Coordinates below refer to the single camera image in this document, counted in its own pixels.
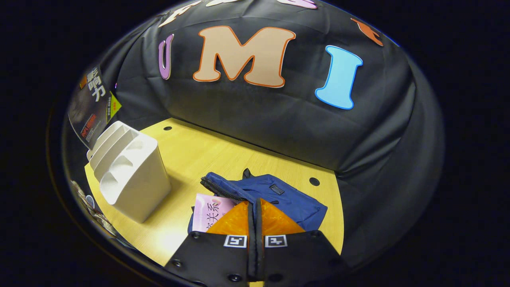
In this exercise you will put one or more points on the black backdrop cloth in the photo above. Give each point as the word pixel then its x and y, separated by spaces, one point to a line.
pixel 259 127

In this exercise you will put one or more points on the pink cover book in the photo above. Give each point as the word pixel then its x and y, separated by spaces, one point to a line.
pixel 207 211

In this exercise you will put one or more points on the blue schoolbag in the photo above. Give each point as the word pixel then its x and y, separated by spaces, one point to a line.
pixel 287 199

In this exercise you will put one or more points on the white plastic bookshelf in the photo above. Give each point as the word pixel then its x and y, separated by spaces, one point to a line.
pixel 139 187

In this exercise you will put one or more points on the blurry mixed clutter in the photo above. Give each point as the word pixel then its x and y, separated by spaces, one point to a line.
pixel 95 215

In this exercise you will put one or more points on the dark cover book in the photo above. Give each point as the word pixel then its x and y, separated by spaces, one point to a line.
pixel 93 111

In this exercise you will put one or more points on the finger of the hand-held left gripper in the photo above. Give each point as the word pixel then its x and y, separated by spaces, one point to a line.
pixel 83 82

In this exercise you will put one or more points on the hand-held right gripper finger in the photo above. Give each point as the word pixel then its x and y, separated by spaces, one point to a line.
pixel 259 239
pixel 250 239

